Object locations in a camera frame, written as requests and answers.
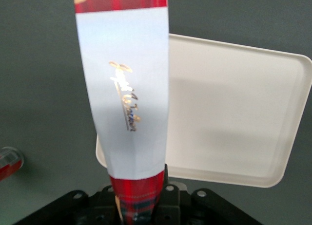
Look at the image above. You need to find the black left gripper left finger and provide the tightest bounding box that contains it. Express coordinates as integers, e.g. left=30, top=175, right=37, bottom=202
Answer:
left=97, top=183, right=124, bottom=225

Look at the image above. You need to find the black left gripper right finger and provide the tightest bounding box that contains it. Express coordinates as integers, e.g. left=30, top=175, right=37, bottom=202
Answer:
left=156, top=163, right=189, bottom=225

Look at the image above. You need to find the red tartan cookie box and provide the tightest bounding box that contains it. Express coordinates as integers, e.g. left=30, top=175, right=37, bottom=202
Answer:
left=72, top=0, right=171, bottom=225

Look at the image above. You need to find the cream plastic tray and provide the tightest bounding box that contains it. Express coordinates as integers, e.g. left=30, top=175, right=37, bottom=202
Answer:
left=95, top=33, right=312, bottom=188

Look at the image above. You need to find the red soda bottle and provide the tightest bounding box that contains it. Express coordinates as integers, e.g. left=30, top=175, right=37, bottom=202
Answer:
left=0, top=146, right=25, bottom=182

